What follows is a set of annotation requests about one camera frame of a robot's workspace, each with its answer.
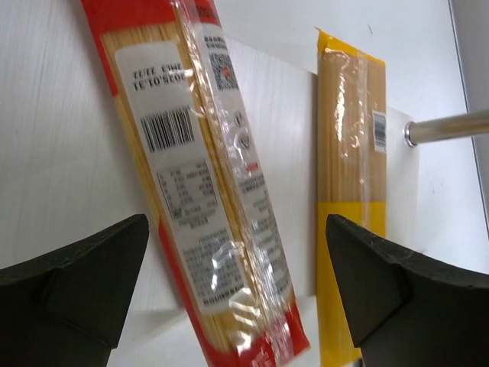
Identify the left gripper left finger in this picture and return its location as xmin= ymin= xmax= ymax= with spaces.
xmin=1 ymin=214 xmax=149 ymax=366

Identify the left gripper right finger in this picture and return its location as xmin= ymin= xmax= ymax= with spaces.
xmin=325 ymin=214 xmax=488 ymax=366

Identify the yellow spaghetti bag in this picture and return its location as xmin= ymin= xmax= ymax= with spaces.
xmin=316 ymin=31 xmax=387 ymax=366

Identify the red spaghetti bag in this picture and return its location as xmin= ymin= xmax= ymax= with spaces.
xmin=83 ymin=1 xmax=309 ymax=366

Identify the white two-tier shelf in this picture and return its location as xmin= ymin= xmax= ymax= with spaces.
xmin=0 ymin=0 xmax=489 ymax=318

